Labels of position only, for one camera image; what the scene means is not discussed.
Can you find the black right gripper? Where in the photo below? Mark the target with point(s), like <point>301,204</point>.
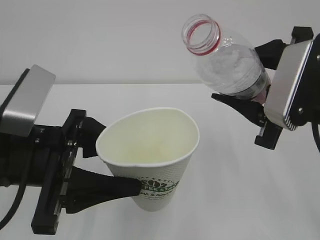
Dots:
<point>269,54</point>

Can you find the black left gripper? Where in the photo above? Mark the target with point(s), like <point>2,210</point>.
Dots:
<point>45,159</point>

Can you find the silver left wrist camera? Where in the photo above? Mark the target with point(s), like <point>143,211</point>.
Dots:
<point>21,107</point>

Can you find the white paper coffee cup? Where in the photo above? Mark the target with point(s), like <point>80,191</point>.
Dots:
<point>153,146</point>

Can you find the clear plastic water bottle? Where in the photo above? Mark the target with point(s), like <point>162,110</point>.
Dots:
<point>224,60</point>

